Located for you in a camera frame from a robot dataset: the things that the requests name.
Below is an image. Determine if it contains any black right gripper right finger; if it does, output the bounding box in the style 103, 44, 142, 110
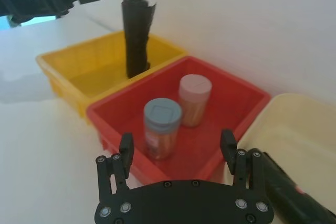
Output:
220, 129, 264, 191

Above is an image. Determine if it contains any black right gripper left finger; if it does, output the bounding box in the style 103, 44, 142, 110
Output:
95, 132, 135, 204

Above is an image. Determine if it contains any red plastic bin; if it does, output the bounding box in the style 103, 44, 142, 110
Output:
86, 56, 271, 187

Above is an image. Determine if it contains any clear jar blue-grey lid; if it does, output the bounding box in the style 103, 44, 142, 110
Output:
142, 98, 183, 161

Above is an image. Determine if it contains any clear jar pink lid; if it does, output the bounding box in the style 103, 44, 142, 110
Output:
178, 74, 213, 129

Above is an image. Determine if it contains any yellow plastic bin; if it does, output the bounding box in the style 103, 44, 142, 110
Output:
35, 30, 188, 125

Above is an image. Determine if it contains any cream plastic bin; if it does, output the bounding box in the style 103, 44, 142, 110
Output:
225, 92, 336, 224

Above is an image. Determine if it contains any black roll with red mark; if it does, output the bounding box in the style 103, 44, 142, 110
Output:
247, 147, 336, 224

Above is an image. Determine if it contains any upright black bag roll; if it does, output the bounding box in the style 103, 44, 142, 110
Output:
121, 0, 158, 79

